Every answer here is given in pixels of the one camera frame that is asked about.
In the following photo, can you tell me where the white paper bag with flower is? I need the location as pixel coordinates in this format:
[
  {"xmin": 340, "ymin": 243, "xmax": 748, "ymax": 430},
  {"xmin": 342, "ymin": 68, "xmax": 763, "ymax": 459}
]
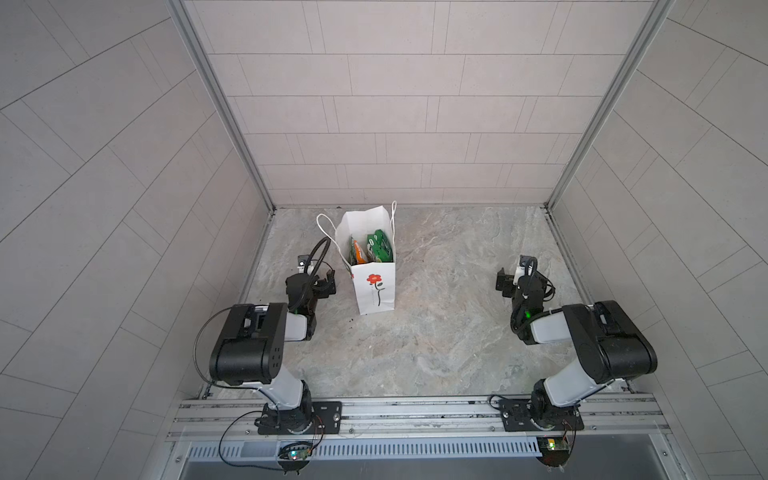
[{"xmin": 316, "ymin": 201, "xmax": 397, "ymax": 315}]

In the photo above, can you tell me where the green Fox's spring tea bag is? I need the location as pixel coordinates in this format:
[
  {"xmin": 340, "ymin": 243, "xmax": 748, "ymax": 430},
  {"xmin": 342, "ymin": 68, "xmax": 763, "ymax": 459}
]
[{"xmin": 366, "ymin": 229, "xmax": 394, "ymax": 263}]

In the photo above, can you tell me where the aluminium mounting rail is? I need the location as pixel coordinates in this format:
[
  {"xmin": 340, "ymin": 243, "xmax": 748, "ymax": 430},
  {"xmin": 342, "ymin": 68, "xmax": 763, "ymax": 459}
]
[{"xmin": 163, "ymin": 393, "xmax": 671, "ymax": 441}]

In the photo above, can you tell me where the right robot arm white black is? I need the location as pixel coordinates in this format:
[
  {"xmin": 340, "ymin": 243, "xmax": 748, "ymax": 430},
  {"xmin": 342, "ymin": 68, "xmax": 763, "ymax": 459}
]
[{"xmin": 495, "ymin": 256, "xmax": 658, "ymax": 431}]

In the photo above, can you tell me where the left circuit board green led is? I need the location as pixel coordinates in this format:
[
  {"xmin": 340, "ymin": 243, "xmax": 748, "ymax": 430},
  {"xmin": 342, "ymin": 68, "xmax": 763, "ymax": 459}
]
[{"xmin": 277, "ymin": 441, "xmax": 314, "ymax": 462}]

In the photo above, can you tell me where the orange Fox's fruits candy bag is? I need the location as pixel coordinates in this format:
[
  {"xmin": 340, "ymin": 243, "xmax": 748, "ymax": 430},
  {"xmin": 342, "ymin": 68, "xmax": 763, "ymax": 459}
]
[{"xmin": 350, "ymin": 238, "xmax": 369, "ymax": 265}]

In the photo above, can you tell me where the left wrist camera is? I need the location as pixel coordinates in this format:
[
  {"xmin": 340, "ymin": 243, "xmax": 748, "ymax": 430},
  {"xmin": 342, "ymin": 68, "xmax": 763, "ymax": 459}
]
[{"xmin": 297, "ymin": 254, "xmax": 316, "ymax": 273}]

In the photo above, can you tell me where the white vent grille strip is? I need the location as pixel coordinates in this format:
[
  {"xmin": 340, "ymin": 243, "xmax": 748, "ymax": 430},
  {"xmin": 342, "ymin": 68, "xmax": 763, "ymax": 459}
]
[{"xmin": 188, "ymin": 437, "xmax": 542, "ymax": 463}]

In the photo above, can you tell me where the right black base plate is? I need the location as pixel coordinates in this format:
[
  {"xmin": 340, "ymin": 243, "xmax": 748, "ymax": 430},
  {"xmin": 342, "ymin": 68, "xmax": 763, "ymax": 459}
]
[{"xmin": 489, "ymin": 397, "xmax": 584, "ymax": 432}]

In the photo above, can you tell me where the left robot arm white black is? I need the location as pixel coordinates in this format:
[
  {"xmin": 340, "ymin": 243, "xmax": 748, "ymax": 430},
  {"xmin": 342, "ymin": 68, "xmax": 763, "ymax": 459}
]
[{"xmin": 209, "ymin": 269, "xmax": 336, "ymax": 435}]

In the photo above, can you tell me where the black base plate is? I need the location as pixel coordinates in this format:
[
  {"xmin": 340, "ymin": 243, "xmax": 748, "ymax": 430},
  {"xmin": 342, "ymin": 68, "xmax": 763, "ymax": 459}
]
[
  {"xmin": 489, "ymin": 397, "xmax": 584, "ymax": 432},
  {"xmin": 254, "ymin": 401, "xmax": 342, "ymax": 435}
]

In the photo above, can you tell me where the right circuit board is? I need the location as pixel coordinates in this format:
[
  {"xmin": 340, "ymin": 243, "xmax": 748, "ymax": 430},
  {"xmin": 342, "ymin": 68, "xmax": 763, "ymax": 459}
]
[{"xmin": 536, "ymin": 437, "xmax": 571, "ymax": 468}]

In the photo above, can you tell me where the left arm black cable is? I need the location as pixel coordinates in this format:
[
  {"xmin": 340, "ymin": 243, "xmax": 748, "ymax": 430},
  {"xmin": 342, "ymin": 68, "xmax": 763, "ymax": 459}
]
[{"xmin": 191, "ymin": 305, "xmax": 265, "ymax": 391}]

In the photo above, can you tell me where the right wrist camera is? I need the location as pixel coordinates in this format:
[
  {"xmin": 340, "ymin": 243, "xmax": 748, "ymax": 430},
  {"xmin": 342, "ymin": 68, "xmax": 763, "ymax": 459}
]
[{"xmin": 514, "ymin": 255, "xmax": 538, "ymax": 284}]

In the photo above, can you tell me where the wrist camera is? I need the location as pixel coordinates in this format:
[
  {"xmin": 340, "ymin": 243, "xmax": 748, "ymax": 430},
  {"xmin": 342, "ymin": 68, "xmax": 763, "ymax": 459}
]
[
  {"xmin": 514, "ymin": 255, "xmax": 538, "ymax": 284},
  {"xmin": 297, "ymin": 254, "xmax": 316, "ymax": 273}
]

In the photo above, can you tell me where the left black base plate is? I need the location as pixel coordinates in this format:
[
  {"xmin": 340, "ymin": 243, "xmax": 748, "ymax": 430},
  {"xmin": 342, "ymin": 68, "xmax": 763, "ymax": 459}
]
[{"xmin": 254, "ymin": 401, "xmax": 342, "ymax": 435}]

